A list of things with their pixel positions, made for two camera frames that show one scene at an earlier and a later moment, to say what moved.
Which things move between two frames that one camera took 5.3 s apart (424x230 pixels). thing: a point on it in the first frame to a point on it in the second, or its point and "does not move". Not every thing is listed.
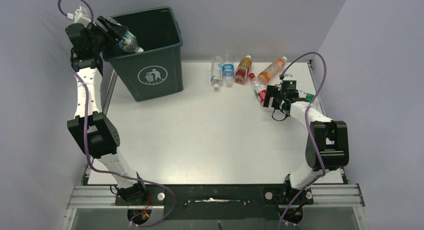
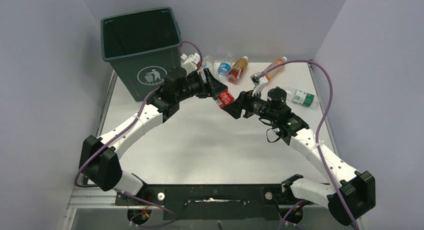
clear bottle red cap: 259,89 to 224,97
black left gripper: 114,33 to 207,90
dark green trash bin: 156,71 does not move
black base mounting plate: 220,201 does not move
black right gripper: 272,91 to 243,102
